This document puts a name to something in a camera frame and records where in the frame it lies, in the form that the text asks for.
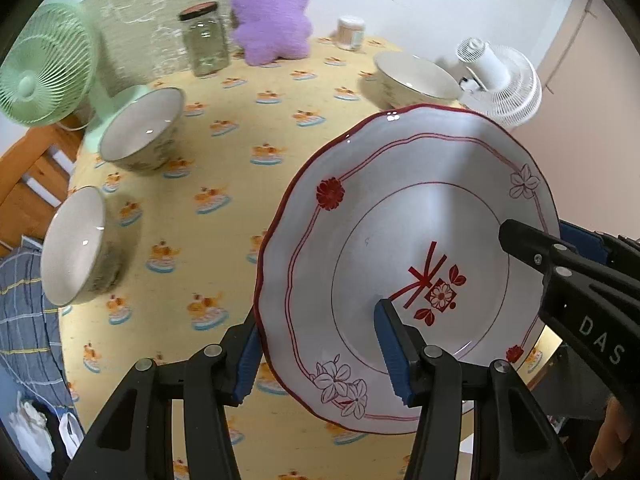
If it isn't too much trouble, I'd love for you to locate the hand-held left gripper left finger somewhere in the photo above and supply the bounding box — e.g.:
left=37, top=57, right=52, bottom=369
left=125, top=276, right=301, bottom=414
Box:
left=62, top=310, right=262, bottom=480

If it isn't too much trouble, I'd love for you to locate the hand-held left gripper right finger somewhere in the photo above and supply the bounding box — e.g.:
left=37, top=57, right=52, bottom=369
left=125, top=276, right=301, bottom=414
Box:
left=374, top=298, right=583, bottom=480

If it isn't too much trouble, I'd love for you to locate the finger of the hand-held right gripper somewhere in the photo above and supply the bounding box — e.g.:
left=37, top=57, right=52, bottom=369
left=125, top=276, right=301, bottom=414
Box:
left=559, top=220, right=640, bottom=291
left=498, top=219, right=576, bottom=279

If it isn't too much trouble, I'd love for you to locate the white plate with red trim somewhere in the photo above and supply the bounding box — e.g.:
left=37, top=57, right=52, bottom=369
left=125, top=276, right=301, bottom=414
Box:
left=254, top=104, right=561, bottom=435

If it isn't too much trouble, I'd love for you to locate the floral ceramic bowl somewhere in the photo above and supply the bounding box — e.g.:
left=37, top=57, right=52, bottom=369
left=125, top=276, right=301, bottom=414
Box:
left=98, top=86, right=186, bottom=177
left=40, top=186, right=126, bottom=307
left=372, top=51, right=461, bottom=111

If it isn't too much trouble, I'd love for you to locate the person's right hand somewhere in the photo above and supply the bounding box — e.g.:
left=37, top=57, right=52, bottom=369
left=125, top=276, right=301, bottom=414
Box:
left=592, top=395, right=634, bottom=476

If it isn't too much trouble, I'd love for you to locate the beige door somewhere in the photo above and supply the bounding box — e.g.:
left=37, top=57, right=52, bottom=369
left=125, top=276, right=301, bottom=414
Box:
left=520, top=0, right=640, bottom=241

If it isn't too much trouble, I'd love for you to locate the white standing fan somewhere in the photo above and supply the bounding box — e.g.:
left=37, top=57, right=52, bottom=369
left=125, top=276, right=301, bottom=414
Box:
left=456, top=37, right=543, bottom=128

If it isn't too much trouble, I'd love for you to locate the yellow printed tablecloth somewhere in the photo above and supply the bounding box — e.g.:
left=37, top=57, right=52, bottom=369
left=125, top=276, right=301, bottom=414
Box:
left=57, top=35, right=561, bottom=480

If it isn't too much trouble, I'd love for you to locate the blue plaid blanket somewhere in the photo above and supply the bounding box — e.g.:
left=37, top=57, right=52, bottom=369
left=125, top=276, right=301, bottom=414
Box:
left=0, top=247, right=76, bottom=426

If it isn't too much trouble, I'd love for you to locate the white crumpled plastic bag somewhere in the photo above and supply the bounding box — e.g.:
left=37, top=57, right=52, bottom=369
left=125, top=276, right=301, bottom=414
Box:
left=9, top=392, right=83, bottom=473

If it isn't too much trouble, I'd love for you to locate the cotton swab container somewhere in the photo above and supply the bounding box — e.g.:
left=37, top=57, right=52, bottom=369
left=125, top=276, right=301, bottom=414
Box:
left=336, top=16, right=366, bottom=51

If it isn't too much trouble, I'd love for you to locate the wooden chair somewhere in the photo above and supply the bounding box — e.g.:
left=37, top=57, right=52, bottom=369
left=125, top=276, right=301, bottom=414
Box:
left=0, top=122, right=86, bottom=256

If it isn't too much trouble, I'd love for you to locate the glass jar with dark lid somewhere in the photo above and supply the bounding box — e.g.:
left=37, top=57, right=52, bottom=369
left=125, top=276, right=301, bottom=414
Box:
left=178, top=2, right=232, bottom=78

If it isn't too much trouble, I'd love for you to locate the purple plush toy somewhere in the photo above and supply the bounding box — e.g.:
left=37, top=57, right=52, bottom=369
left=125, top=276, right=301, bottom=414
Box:
left=230, top=0, right=313, bottom=67

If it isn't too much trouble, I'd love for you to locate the green patterned board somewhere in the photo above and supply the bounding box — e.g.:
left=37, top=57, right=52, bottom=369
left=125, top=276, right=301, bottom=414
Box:
left=82, top=0, right=303, bottom=96

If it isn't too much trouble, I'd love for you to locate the mint green desk fan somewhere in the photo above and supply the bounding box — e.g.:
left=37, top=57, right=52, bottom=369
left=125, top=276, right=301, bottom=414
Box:
left=0, top=2, right=156, bottom=153

